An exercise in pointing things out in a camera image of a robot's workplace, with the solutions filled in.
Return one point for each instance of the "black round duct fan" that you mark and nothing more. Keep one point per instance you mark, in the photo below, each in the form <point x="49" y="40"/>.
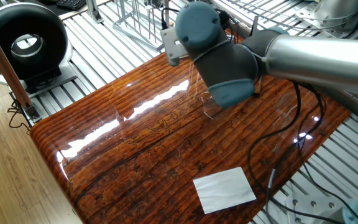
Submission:
<point x="26" y="18"/>

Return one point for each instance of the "white paper sheet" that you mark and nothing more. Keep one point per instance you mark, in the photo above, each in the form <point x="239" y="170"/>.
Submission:
<point x="224" y="189"/>

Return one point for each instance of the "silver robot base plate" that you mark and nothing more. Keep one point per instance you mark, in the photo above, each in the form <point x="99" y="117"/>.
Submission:
<point x="306" y="205"/>

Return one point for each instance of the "aluminium frame bar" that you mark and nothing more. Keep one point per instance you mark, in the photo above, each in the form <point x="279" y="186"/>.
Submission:
<point x="2" y="62"/>

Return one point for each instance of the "silver metal pedestal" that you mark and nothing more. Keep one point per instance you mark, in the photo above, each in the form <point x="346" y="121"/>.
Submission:
<point x="343" y="12"/>

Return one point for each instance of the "aluminium profile post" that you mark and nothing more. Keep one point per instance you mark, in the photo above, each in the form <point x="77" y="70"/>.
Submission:
<point x="93" y="11"/>

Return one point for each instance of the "black keyboard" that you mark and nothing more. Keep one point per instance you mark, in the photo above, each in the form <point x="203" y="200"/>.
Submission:
<point x="70" y="3"/>

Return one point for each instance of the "white wrist sensor mount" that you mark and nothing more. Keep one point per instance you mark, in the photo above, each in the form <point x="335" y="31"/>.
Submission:
<point x="172" y="43"/>

